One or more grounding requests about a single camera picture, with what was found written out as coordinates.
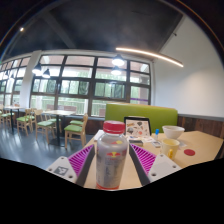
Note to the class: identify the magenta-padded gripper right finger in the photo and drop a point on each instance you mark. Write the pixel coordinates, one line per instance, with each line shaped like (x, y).
(163, 166)

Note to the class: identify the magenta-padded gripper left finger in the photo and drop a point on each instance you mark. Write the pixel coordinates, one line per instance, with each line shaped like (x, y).
(61, 169)

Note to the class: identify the clear red-capped drink bottle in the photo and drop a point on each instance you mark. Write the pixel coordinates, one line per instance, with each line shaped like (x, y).
(111, 160)

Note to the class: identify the pale yellow mug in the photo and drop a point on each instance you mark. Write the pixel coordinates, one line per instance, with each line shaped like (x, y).
(169, 146)

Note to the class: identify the flat round red coaster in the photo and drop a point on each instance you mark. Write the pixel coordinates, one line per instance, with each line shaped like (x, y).
(189, 152)

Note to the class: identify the small blue-capped bottle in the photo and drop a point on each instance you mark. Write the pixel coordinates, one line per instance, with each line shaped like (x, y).
(156, 134)

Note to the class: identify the white bowl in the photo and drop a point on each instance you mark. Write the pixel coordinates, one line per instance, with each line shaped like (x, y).
(173, 132)

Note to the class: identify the small dark flat box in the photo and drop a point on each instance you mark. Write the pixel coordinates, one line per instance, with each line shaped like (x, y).
(136, 141)

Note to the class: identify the group of green-seated wooden chairs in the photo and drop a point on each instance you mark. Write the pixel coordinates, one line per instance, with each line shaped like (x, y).
(73, 128)

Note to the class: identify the black-framed sticker picture stand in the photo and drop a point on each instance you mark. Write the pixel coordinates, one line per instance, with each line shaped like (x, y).
(138, 127)

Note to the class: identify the green upholstered bench backrest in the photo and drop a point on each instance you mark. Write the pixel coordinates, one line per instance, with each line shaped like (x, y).
(160, 116)

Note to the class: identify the square wooden dining table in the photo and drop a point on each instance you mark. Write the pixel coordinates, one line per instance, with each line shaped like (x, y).
(58, 112)
(13, 107)

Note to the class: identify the long linear ceiling light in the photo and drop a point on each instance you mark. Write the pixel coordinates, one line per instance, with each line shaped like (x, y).
(150, 53)

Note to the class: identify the round ceiling spotlight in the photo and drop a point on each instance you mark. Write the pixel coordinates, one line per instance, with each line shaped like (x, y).
(21, 29)

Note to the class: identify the black-framed window wall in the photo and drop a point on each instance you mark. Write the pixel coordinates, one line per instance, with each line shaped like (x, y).
(75, 87)

